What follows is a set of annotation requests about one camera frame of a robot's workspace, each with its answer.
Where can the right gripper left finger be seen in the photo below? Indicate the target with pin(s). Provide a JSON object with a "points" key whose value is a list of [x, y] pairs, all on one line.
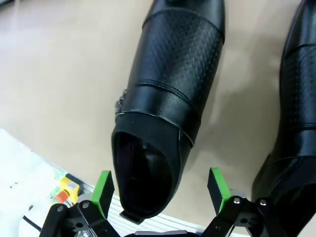
{"points": [[102, 195]]}

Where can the slotted aluminium table plate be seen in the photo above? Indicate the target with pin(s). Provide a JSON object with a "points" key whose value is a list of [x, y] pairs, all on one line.
{"points": [[177, 221]]}

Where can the black perforated leather shoe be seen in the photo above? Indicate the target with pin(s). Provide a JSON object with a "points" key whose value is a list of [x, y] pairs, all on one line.
{"points": [[301, 98], [172, 74]]}

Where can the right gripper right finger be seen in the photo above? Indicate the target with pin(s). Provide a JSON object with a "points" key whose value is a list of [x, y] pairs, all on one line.
{"points": [[219, 190]]}

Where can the yellow emergency stop button box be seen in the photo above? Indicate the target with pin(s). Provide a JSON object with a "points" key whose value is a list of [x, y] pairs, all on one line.
{"points": [[69, 184]]}

